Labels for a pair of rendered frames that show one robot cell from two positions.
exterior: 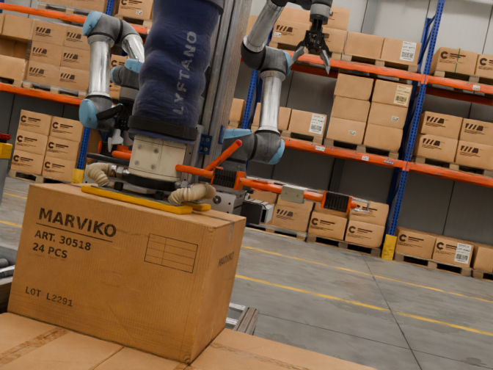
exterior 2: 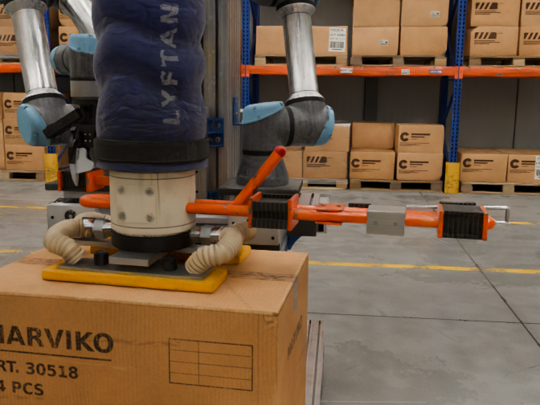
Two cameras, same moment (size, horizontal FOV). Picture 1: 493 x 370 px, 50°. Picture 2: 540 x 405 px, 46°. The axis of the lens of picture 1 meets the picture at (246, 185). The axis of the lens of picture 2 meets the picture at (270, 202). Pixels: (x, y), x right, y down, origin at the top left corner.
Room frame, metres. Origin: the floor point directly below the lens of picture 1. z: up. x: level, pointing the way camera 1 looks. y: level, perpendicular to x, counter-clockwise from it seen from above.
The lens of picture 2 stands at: (0.48, 0.10, 1.31)
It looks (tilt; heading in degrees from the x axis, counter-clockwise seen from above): 10 degrees down; 359
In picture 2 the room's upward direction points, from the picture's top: 1 degrees clockwise
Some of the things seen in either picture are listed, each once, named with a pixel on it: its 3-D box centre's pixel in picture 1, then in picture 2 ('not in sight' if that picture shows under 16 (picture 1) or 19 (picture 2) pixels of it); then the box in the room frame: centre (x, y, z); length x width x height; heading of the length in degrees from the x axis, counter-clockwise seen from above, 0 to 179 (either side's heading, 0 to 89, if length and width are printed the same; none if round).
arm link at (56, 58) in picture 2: (126, 76); (75, 59); (2.15, 0.56, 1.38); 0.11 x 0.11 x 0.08; 37
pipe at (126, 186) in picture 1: (152, 182); (153, 235); (1.75, 0.30, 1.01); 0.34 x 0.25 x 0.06; 77
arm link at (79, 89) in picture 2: (129, 95); (87, 90); (2.07, 0.51, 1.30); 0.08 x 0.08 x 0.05
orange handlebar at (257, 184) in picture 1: (223, 175); (261, 198); (1.82, 0.08, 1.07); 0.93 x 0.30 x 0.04; 77
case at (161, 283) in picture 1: (135, 260); (153, 360); (1.73, 0.31, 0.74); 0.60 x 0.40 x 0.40; 78
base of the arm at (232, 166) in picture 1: (231, 169); (262, 165); (2.29, 0.08, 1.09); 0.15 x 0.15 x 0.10
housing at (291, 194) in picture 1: (293, 194); (386, 219); (1.64, -0.15, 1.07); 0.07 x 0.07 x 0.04; 77
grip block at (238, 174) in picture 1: (228, 178); (274, 210); (1.69, 0.06, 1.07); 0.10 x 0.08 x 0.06; 167
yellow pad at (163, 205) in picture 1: (138, 194); (135, 266); (1.65, 0.33, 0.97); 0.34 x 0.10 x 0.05; 77
